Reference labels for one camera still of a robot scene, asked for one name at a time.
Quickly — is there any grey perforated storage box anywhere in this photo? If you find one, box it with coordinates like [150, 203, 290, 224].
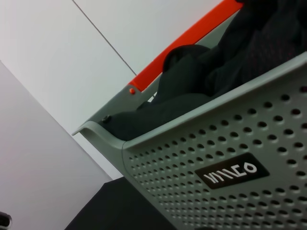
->
[71, 51, 307, 230]

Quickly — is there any orange box handle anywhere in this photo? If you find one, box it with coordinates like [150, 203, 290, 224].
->
[128, 0, 245, 93]

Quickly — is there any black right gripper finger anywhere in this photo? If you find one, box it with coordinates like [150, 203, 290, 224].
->
[0, 212, 12, 228]

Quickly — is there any black cloth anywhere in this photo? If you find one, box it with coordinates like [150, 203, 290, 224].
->
[111, 0, 307, 141]

